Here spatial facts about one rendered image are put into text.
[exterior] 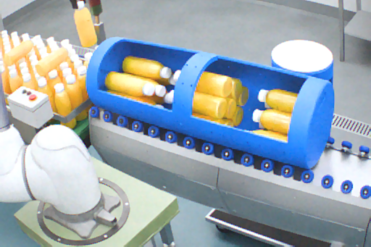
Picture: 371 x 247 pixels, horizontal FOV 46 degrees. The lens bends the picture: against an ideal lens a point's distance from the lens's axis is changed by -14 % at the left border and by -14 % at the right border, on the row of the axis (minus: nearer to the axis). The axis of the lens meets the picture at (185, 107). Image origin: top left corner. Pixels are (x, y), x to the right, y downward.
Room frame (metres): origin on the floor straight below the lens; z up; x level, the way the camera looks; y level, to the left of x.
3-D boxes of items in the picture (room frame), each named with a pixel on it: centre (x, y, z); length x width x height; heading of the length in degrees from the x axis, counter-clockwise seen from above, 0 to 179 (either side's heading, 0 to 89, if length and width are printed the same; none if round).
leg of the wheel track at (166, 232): (1.75, 0.19, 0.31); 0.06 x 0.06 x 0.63; 52
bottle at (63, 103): (1.68, 0.49, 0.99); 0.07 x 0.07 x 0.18
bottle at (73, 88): (1.74, 0.44, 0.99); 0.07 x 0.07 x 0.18
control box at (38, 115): (1.64, 0.63, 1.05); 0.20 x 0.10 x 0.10; 52
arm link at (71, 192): (0.98, 0.34, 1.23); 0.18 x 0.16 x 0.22; 90
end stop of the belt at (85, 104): (1.78, 0.35, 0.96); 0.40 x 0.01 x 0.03; 142
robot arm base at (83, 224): (0.97, 0.32, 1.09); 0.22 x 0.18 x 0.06; 55
